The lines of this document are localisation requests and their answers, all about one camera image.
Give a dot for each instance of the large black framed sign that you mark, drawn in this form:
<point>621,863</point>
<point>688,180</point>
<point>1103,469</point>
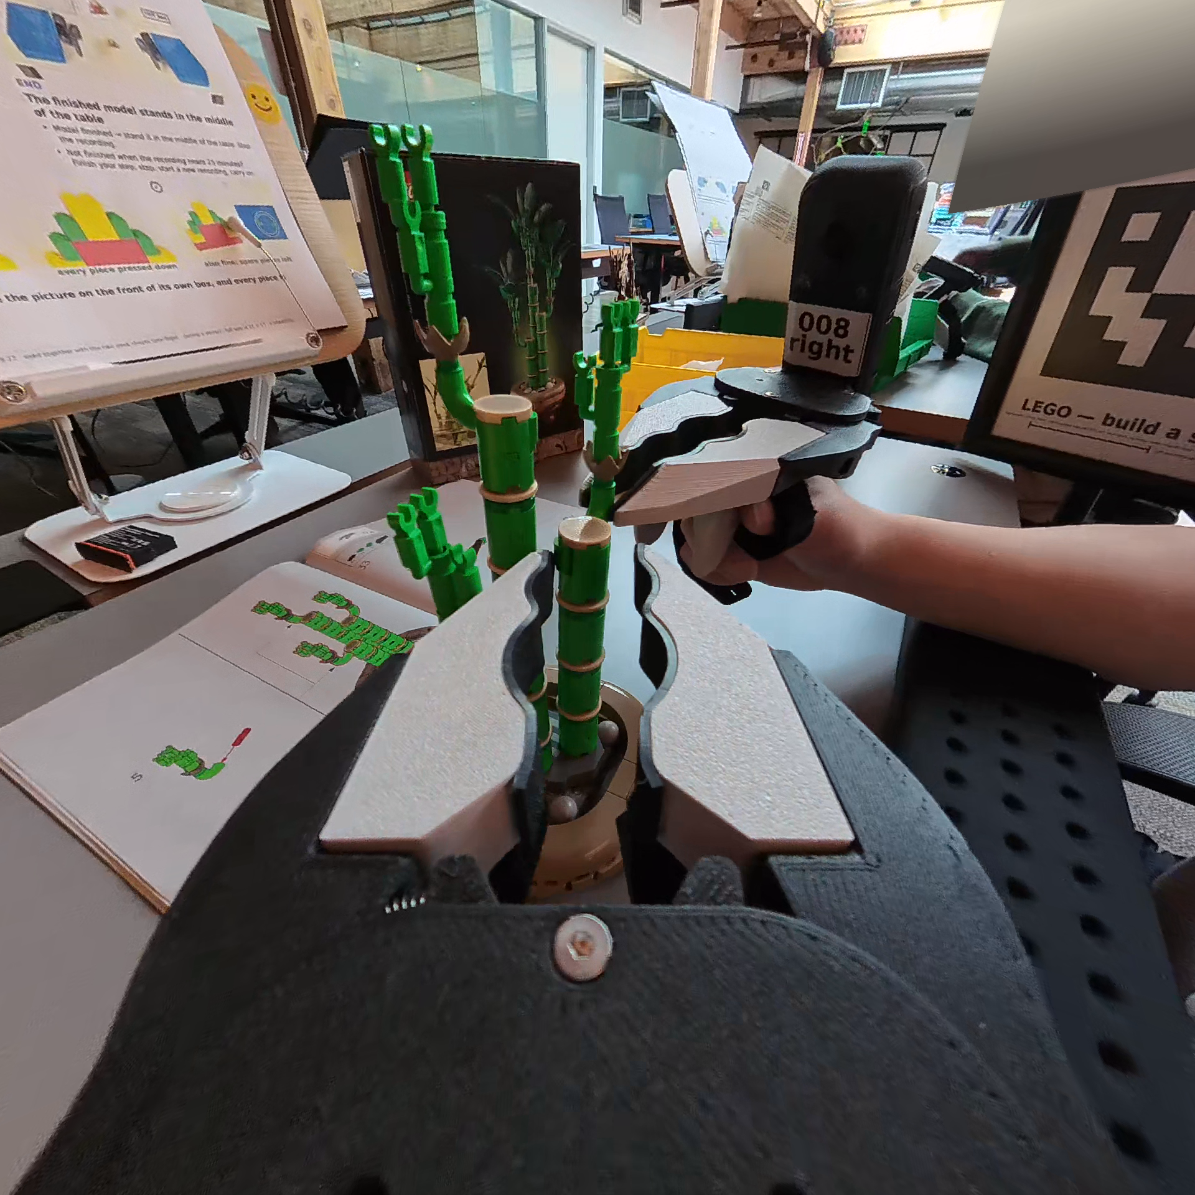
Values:
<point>1055,391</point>

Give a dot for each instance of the person's right forearm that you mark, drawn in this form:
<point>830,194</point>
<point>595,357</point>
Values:
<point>1028,597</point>

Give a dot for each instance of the black perforated chair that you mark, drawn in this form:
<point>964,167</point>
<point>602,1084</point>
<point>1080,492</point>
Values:
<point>1028,839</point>

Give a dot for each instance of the lego set box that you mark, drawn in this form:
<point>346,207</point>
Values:
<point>551,233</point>

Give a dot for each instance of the person's right hand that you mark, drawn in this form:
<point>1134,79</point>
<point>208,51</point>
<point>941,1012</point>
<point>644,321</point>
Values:
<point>840,540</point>

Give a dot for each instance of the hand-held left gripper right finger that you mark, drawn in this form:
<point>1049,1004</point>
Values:
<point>747,736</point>

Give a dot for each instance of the white wooden document stand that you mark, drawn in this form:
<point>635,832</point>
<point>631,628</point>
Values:
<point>281,485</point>

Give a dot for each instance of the green lego bamboo model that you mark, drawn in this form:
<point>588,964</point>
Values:
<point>504,448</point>

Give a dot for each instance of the green plastic bin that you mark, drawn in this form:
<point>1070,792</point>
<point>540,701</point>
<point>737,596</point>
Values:
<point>919,321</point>

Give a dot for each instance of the yellow smiley sticker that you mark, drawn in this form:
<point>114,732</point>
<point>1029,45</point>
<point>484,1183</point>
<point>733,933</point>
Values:
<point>262,102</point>

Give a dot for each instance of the printed instruction sheet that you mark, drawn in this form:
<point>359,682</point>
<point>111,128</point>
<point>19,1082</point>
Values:
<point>140,139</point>

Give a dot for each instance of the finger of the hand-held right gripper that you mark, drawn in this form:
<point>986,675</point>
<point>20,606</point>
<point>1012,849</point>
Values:
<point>682,415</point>
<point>710,475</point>

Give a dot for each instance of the yellow plastic bin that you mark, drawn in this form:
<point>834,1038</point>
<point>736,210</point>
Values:
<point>690,349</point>

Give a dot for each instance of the black orange battery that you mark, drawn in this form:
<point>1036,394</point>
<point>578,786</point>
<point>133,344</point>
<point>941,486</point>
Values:
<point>126,549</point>

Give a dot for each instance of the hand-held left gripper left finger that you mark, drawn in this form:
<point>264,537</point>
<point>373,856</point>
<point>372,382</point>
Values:
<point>430,736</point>

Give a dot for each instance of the lego instruction booklet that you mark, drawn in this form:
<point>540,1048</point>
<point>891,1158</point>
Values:
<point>140,671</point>

